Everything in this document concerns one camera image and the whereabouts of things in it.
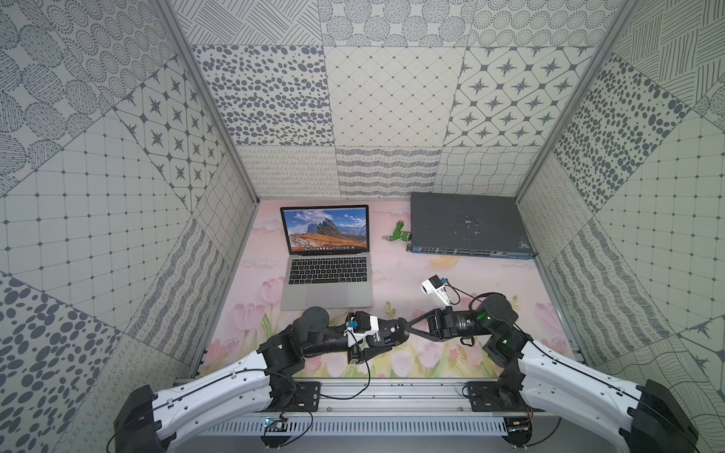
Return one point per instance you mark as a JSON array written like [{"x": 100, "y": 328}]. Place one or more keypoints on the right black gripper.
[{"x": 442, "y": 324}]

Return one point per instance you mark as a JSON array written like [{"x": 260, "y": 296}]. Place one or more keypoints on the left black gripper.
[{"x": 379, "y": 332}]

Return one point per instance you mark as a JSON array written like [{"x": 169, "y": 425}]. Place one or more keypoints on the black wireless mouse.
[{"x": 392, "y": 333}]

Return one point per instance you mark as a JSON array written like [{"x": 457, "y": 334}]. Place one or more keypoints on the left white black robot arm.
[{"x": 137, "y": 429}]

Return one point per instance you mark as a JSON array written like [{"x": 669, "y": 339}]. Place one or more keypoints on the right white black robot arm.
[{"x": 633, "y": 417}]

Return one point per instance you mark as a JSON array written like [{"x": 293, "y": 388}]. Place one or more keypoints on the silver open laptop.
[{"x": 330, "y": 258}]

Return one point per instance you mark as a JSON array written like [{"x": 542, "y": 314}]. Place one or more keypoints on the pink floral table mat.
[{"x": 252, "y": 311}]

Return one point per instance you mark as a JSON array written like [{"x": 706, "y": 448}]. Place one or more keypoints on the aluminium mounting rail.
[{"x": 391, "y": 396}]

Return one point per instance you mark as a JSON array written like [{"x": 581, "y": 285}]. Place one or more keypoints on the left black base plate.
[{"x": 297, "y": 397}]

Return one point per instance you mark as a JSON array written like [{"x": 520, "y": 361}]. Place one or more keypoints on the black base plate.
[
  {"x": 490, "y": 396},
  {"x": 297, "y": 397}
]

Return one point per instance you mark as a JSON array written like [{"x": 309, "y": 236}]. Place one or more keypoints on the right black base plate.
[{"x": 490, "y": 396}]

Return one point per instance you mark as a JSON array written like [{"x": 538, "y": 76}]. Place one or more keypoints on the dark grey network switch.
[{"x": 476, "y": 226}]

